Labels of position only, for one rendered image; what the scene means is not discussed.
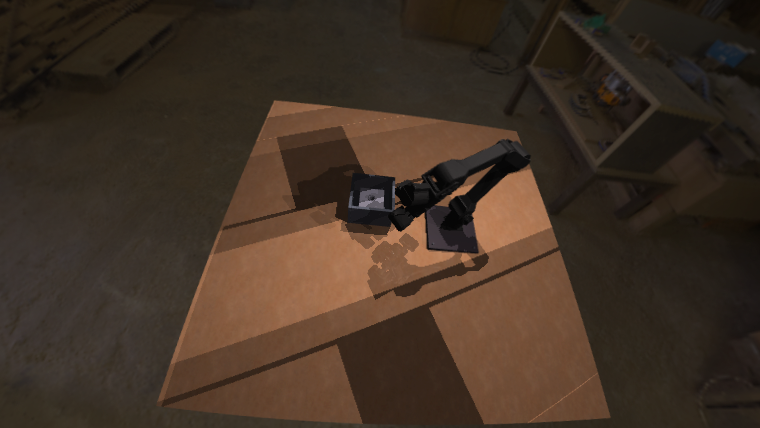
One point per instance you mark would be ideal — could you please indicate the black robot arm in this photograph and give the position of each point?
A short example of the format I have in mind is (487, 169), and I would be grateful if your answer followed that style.
(507, 155)

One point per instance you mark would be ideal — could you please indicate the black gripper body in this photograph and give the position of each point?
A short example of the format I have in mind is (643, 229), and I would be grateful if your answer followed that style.
(402, 218)

